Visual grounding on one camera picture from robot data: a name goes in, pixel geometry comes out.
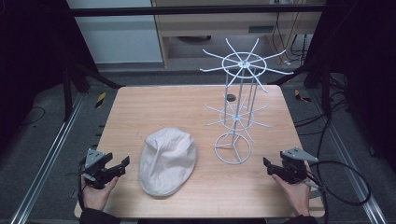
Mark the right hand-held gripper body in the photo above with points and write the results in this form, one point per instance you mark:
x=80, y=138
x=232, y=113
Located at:
x=294, y=169

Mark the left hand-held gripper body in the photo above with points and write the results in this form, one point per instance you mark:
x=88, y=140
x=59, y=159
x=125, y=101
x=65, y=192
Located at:
x=93, y=169

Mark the white cap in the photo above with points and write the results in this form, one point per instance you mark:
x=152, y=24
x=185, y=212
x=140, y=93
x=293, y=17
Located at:
x=168, y=161

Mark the person's right hand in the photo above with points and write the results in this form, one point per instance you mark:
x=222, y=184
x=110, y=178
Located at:
x=295, y=196

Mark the person's left hand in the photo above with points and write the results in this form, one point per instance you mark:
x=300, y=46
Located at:
x=96, y=197

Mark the yellow black striped tape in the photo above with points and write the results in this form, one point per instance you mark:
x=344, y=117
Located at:
x=301, y=96
x=100, y=100

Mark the black metal stand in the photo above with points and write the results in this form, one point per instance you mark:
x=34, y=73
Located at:
x=67, y=93
x=325, y=90

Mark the black round table grommet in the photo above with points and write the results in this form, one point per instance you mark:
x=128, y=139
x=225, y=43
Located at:
x=231, y=97

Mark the black curtain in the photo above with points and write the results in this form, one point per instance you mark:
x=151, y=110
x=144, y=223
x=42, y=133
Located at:
x=367, y=77
x=31, y=56

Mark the white cabinet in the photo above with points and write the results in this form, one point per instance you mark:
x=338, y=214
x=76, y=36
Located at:
x=118, y=37

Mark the light wooden desk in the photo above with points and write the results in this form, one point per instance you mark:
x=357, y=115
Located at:
x=218, y=26

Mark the black horizontal crossbar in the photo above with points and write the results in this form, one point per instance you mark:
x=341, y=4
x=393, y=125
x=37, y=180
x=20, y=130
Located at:
x=186, y=10

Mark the aluminium floor rail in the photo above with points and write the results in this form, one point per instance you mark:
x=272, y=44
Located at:
x=351, y=174
x=46, y=165

